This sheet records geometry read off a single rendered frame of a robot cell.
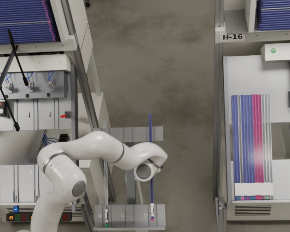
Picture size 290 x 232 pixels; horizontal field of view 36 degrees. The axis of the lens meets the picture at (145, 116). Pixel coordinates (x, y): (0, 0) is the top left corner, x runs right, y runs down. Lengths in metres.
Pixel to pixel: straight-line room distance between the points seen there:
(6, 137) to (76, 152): 1.38
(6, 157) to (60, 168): 1.30
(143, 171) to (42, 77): 0.79
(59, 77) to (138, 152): 0.71
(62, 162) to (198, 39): 3.13
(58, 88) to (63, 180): 0.87
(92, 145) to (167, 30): 3.20
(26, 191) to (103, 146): 0.91
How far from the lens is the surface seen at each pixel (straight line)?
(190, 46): 4.40
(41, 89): 2.32
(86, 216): 2.46
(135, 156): 1.74
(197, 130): 3.55
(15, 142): 2.87
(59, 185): 1.52
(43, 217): 1.64
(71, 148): 1.58
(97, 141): 1.57
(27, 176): 2.40
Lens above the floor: 2.57
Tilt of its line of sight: 44 degrees down
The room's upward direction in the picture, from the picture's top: 8 degrees counter-clockwise
